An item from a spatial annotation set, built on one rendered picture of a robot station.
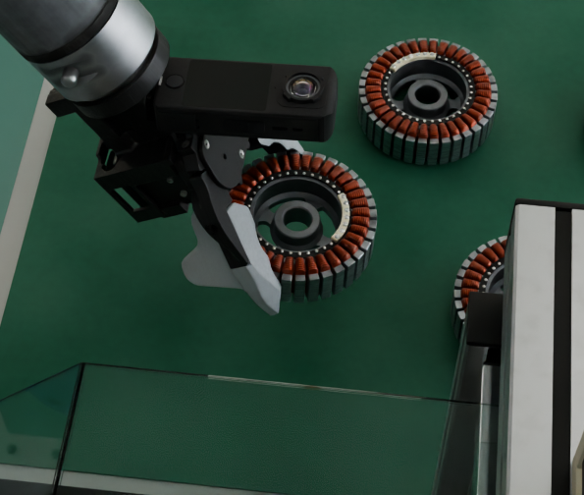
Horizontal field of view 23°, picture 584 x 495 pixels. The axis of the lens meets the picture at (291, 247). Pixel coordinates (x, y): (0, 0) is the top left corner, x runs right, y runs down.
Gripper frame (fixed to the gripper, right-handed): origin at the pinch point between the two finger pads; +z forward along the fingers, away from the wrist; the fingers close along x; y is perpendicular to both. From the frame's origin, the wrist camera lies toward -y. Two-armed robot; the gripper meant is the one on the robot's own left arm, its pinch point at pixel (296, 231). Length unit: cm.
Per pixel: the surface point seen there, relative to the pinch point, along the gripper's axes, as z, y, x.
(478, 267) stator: 10.1, -9.5, -1.4
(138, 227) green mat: 0.3, 15.2, -4.0
